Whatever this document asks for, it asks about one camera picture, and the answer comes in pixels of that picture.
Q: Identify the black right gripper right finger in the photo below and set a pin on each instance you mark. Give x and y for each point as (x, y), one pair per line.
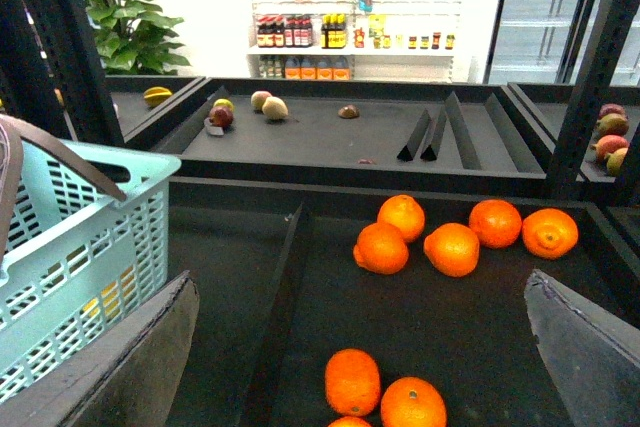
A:
(591, 355)

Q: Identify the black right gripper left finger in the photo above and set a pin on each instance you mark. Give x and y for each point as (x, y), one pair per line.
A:
(127, 377)

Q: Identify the long yellow mango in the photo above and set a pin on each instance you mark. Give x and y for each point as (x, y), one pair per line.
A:
(113, 298)

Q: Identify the light blue plastic basket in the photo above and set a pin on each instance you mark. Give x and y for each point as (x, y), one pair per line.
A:
(67, 242)

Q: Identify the brown basket handle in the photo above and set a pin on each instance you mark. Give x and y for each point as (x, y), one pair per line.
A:
(13, 132)

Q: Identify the red green mango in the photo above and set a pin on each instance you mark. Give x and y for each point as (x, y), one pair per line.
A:
(608, 144)

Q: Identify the orange fruit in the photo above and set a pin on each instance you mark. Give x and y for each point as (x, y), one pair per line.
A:
(381, 249)
(453, 249)
(405, 213)
(549, 233)
(412, 401)
(497, 223)
(352, 382)

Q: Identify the black wooden orange tray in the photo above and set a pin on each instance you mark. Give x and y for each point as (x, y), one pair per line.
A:
(280, 292)

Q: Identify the black far display tray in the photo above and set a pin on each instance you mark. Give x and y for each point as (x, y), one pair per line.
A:
(478, 142)

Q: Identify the dark red fruit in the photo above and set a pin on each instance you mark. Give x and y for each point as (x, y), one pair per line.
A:
(221, 116)

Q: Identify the black triangular divider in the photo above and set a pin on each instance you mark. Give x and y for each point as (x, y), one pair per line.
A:
(411, 147)

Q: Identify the yellow star fruit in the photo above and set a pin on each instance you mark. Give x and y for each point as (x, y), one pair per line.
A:
(155, 96)

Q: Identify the pale pear fruit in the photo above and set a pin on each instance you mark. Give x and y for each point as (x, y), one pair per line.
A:
(275, 109)

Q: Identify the green potted plant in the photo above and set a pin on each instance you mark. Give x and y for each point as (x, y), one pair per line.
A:
(135, 37)

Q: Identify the brown fruit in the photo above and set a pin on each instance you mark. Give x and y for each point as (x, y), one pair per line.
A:
(349, 112)

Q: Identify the white grocery shelf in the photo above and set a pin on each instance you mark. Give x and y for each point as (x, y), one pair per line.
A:
(367, 40)

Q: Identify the black metal rack post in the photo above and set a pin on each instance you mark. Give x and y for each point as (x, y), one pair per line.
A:
(611, 27)

